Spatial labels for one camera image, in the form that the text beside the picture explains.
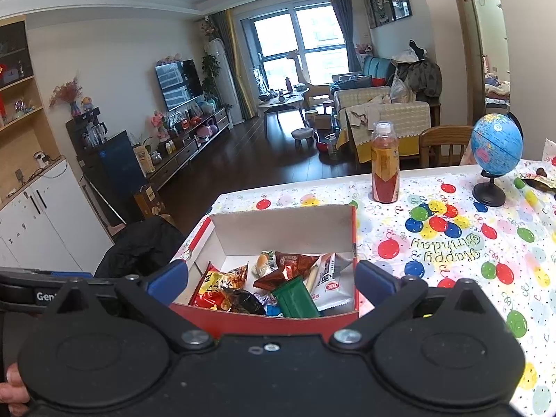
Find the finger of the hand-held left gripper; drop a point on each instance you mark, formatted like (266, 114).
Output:
(71, 275)

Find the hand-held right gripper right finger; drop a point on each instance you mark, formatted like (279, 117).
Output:
(372, 282)

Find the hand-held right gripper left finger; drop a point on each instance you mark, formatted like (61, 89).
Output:
(168, 279)

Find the red yellow snack bag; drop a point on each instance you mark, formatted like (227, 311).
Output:
(213, 289)

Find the cream sausage stick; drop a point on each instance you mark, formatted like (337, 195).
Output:
(312, 278)

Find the black snack packet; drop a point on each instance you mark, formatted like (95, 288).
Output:
(244, 302)

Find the green snack packet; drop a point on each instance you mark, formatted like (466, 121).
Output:
(295, 299)

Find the pile of assorted snacks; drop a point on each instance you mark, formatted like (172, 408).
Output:
(291, 265)

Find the red cardboard box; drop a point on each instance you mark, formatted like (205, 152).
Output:
(282, 226)

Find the person's left hand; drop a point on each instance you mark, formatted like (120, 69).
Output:
(15, 395)

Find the black jacket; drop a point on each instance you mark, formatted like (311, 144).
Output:
(134, 247)

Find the white cabinet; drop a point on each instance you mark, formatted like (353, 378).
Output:
(47, 226)

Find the balloon print tablecloth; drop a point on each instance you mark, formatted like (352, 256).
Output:
(456, 269)

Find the orange drink bottle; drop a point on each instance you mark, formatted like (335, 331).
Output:
(384, 167)

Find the black cabinet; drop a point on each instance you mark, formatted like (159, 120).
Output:
(117, 165)

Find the wooden TV cabinet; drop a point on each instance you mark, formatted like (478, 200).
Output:
(186, 152)

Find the pink cloth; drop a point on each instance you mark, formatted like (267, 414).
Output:
(467, 154)

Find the sofa with beige cover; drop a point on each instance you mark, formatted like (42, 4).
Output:
(382, 121)

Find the dried flower vase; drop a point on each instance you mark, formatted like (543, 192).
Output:
(67, 93)

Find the blue globe on black stand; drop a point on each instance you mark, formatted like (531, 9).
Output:
(497, 143)

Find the colourful flat packet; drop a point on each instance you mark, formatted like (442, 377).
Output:
(538, 182)

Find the television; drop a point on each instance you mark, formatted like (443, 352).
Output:
(178, 84)

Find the wooden coffee table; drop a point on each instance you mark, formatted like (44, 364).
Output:
(280, 102)

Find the dark brown small object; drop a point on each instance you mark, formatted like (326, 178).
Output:
(543, 171)

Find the white tower air conditioner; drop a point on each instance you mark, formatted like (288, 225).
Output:
(226, 82)

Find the potted plant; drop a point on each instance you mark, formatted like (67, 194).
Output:
(210, 71)

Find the blue armchair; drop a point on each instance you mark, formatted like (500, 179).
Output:
(373, 69)

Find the coat rack with clothes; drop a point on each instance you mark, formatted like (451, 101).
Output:
(419, 74)

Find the yellow grey curtain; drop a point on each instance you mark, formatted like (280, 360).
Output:
(236, 65)

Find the giraffe figure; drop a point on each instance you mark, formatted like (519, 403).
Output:
(297, 63)

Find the wooden door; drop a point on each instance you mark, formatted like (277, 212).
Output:
(467, 52)

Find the large window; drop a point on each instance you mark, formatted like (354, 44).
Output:
(299, 43)

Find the wooden wall shelf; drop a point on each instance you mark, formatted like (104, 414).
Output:
(26, 139)

